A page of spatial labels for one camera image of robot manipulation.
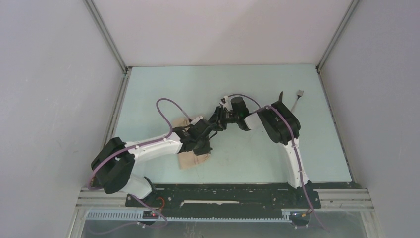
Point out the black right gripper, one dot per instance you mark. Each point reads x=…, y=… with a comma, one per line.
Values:
x=219, y=120

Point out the black table knife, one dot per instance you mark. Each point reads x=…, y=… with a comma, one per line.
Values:
x=280, y=96

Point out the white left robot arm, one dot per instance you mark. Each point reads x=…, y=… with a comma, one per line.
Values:
x=115, y=167

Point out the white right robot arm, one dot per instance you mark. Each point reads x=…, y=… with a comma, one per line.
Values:
x=278, y=122

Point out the beige cloth napkin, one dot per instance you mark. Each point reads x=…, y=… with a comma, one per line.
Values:
x=189, y=159

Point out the right aluminium corner post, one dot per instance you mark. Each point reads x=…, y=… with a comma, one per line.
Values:
x=337, y=34

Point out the left aluminium corner post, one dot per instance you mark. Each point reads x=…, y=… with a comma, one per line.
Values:
x=101, y=25

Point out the white cable duct strip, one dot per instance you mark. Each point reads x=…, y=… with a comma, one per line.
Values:
x=146, y=215

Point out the aluminium corner post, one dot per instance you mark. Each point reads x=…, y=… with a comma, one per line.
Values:
x=337, y=34
x=101, y=25

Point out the silver fork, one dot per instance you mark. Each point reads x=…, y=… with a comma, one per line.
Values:
x=299, y=95

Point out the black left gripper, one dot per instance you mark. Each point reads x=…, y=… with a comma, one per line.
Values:
x=206, y=149

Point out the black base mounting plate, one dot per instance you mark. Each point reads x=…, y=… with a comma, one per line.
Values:
x=231, y=200

